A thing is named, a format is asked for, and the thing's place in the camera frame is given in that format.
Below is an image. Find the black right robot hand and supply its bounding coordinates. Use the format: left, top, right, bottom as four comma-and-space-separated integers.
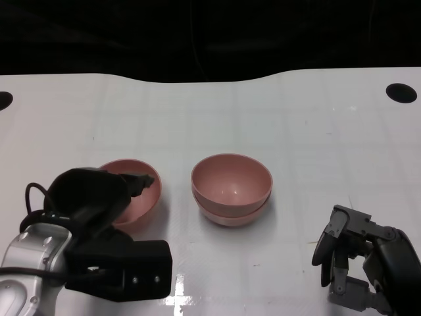
311, 204, 421, 316

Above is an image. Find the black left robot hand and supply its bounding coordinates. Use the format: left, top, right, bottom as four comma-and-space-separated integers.
47, 167, 156, 238

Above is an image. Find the pink plastic bowl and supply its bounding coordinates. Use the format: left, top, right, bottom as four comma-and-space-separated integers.
98, 159, 162, 235
193, 194, 272, 228
190, 153, 274, 215

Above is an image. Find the black round table grommet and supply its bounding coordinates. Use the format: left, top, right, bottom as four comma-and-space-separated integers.
385, 83, 418, 104
0, 92, 14, 112

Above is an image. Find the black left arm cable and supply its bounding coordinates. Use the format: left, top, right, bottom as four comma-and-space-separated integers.
0, 182, 66, 279

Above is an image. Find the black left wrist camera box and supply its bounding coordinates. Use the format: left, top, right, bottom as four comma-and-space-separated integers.
64, 230, 174, 303

